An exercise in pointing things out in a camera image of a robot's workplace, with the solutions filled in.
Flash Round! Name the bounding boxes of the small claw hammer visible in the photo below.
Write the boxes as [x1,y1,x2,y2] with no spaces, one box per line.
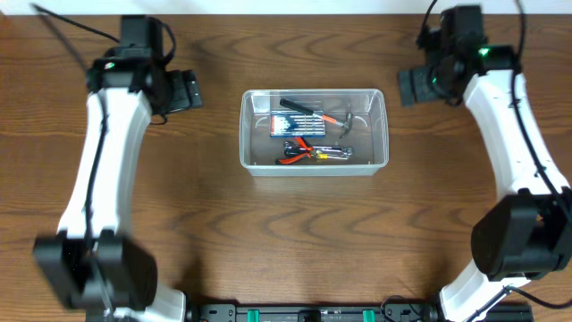
[280,98,354,139]

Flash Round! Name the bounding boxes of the silver offset wrench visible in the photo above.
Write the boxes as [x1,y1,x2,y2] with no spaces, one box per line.
[313,146,354,160]

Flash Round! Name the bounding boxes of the clear plastic container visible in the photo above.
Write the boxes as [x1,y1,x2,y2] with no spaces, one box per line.
[240,89,389,176]

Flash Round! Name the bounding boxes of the blue precision screwdriver set case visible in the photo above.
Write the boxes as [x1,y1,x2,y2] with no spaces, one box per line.
[269,111,326,138]

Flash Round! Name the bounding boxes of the black yellow screwdriver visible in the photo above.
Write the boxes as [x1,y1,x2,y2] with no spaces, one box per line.
[284,141,328,160]

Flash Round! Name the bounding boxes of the red handled pliers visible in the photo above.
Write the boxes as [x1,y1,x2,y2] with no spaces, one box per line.
[275,137,314,165]

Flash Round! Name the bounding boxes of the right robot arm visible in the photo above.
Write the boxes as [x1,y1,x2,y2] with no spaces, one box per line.
[398,5,571,321]

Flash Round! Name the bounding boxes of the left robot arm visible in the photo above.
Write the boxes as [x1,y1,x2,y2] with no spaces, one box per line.
[33,15,203,321]

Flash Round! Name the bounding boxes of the left black cable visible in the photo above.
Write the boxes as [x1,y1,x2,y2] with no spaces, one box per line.
[30,3,178,314]

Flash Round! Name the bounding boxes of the black cable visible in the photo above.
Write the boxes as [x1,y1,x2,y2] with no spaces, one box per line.
[30,3,178,314]
[419,0,572,309]

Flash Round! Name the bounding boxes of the right black cable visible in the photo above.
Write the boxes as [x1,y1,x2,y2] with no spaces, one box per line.
[419,0,572,309]

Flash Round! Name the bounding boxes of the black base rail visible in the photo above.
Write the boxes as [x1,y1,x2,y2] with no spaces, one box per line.
[187,301,534,322]

